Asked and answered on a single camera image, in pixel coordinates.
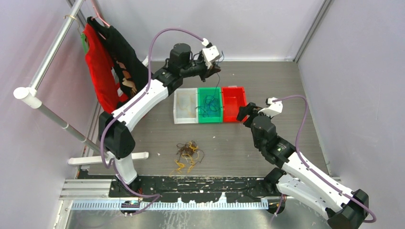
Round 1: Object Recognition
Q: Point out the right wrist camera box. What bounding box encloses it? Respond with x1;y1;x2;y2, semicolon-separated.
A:
258;97;283;118

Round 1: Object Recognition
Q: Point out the white plastic bin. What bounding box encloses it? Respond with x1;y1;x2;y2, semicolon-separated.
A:
173;88;199;124

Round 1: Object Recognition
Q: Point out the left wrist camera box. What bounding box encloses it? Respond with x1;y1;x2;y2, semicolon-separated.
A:
202;45;220;67

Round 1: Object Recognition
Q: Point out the red shirt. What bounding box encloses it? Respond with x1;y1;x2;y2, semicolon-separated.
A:
83;23;131;114

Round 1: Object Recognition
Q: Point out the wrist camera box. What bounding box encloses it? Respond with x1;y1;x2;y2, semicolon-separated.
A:
202;45;220;67
258;97;283;118

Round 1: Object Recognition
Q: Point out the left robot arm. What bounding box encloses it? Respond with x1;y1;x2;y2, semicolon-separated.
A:
99;43;221;197

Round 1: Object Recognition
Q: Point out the red plastic bin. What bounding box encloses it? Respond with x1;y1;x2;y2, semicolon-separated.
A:
221;86;246;123

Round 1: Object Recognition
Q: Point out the metal clothes rack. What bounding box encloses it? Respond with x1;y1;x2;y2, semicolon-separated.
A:
13;0;149;166

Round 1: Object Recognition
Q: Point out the green plastic bin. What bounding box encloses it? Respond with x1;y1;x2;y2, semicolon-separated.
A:
197;87;223;124

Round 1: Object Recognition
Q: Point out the coloured cable bundle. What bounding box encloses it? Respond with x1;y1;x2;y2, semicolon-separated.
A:
169;140;206;177

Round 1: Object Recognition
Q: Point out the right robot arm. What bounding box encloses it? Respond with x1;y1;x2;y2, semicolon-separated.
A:
237;102;370;229

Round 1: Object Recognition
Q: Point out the light blue cable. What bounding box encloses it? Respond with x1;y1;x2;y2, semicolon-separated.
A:
199;93;221;118

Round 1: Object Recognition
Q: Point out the green hanger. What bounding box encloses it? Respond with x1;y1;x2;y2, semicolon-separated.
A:
80;33;89;54

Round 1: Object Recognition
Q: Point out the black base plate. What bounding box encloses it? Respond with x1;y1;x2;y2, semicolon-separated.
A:
108;176;297;204

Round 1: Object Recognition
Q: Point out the black shirt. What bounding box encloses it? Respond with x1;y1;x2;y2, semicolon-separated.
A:
87;17;148;98

